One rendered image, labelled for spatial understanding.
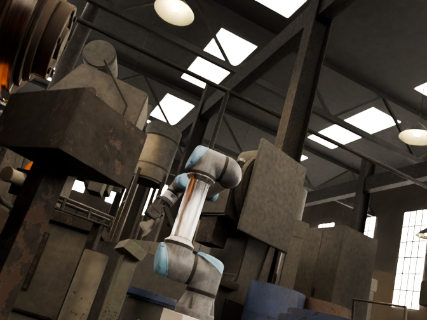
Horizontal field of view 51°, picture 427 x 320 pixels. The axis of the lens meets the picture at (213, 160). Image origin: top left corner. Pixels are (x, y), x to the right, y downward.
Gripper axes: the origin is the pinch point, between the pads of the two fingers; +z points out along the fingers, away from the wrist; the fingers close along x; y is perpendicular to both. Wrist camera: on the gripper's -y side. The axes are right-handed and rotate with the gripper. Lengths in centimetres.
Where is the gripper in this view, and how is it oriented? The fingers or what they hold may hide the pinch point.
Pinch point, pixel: (145, 235)
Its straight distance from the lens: 221.0
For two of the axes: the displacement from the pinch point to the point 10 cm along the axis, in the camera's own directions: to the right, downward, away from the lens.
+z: -5.6, 7.2, -4.1
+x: 3.8, -2.2, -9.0
